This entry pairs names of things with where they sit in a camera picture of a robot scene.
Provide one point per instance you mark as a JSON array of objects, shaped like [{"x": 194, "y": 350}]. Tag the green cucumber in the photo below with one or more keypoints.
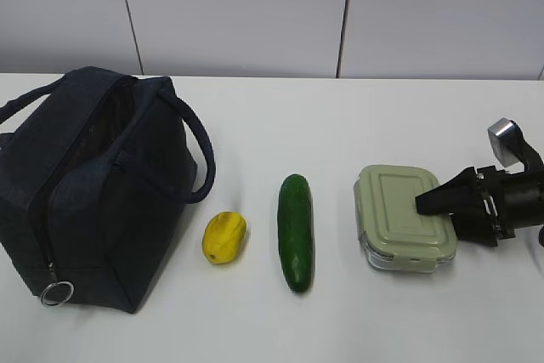
[{"x": 295, "y": 233}]

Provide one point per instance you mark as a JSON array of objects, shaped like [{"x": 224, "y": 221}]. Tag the yellow lemon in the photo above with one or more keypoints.
[{"x": 223, "y": 237}]

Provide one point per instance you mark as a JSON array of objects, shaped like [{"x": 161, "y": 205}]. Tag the green lidded glass container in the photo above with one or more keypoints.
[{"x": 393, "y": 235}]

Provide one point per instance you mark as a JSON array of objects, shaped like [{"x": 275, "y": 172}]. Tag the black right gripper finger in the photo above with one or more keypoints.
[
  {"x": 460, "y": 195},
  {"x": 467, "y": 227}
]

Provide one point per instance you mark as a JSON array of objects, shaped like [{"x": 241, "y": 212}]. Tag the dark navy lunch bag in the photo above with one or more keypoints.
[{"x": 94, "y": 182}]

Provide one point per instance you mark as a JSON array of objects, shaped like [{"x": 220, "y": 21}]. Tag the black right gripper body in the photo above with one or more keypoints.
[{"x": 505, "y": 202}]

